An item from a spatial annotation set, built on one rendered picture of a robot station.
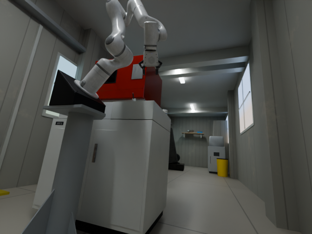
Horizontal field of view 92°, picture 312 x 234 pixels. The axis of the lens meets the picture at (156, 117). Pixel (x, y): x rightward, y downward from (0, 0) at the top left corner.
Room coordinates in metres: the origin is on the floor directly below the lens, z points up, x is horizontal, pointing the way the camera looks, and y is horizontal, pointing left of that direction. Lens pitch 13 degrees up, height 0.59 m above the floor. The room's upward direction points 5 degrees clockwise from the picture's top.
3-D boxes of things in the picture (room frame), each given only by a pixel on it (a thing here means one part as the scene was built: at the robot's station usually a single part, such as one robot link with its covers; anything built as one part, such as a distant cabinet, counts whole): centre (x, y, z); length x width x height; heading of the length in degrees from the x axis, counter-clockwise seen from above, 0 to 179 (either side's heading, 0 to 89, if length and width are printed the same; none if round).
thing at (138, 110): (1.42, 0.09, 0.89); 0.62 x 0.35 x 0.14; 162
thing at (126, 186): (1.51, 0.39, 0.41); 0.96 x 0.64 x 0.82; 72
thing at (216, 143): (6.23, -2.56, 0.72); 0.74 x 0.66 x 1.45; 159
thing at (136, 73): (2.20, 0.44, 1.52); 0.81 x 0.75 x 0.60; 72
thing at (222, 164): (5.33, -2.37, 0.29); 0.37 x 0.36 x 0.57; 69
